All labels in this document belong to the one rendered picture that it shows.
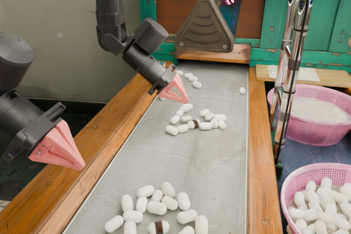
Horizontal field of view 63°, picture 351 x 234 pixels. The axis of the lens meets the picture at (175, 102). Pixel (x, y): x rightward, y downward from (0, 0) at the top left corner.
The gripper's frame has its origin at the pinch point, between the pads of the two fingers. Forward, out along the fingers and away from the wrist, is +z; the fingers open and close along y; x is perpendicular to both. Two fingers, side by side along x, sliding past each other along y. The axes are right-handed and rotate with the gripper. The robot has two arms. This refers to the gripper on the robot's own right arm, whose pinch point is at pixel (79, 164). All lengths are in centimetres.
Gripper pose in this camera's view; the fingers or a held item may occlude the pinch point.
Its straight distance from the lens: 49.2
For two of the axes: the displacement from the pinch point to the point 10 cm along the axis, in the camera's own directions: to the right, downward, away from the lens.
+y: 2.2, -4.3, 8.8
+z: 7.4, 6.5, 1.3
